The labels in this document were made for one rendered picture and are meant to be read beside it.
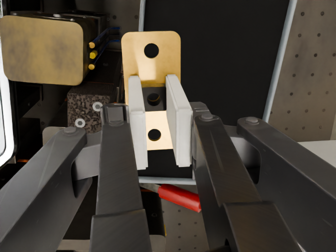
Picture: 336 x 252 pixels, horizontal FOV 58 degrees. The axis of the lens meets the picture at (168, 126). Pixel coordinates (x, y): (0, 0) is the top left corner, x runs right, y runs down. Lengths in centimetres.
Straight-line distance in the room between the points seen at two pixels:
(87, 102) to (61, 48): 7
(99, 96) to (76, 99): 3
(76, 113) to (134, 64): 18
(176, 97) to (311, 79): 75
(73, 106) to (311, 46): 65
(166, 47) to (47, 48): 21
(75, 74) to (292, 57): 60
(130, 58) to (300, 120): 75
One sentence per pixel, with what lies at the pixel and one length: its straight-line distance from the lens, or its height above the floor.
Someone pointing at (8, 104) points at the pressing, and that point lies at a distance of 50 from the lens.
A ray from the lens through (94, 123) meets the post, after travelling 37.
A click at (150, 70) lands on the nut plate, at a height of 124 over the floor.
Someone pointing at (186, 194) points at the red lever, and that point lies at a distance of 37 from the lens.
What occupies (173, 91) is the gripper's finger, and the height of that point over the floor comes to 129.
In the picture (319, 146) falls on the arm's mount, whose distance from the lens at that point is 93.
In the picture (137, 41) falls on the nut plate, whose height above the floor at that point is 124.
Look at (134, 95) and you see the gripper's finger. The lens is 16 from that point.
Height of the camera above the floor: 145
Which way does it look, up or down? 68 degrees down
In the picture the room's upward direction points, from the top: 165 degrees clockwise
